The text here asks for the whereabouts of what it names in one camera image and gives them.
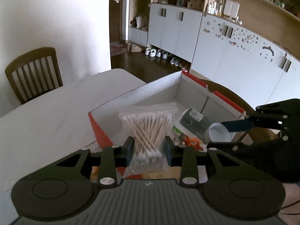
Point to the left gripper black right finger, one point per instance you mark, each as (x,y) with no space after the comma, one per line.
(228,185)

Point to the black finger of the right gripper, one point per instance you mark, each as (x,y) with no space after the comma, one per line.
(241,125)
(233,148)

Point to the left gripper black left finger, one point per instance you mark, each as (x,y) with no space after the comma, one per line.
(68,186)

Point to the white round cap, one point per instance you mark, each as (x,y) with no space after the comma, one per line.
(216,133)

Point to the red orange keychain toy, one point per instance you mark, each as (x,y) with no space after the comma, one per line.
(193,142)

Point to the white green wipes pack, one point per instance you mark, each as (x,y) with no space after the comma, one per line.
(193,124)

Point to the cotton swabs bag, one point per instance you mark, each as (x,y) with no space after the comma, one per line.
(148,125)

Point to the near wooden chair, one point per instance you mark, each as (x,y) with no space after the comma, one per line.
(256,134)

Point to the wooden chair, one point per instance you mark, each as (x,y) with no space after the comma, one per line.
(34,74)
(256,134)

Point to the red cardboard shoe box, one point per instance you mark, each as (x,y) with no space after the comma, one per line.
(182,88)

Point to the white shoes row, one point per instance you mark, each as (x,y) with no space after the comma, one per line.
(172,59)

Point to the far wooden chair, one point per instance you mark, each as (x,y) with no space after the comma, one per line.
(34,74)

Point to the dark wooden door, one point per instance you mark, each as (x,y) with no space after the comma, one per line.
(115,20)

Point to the white wall cabinet unit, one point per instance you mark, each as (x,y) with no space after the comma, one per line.
(249,46)

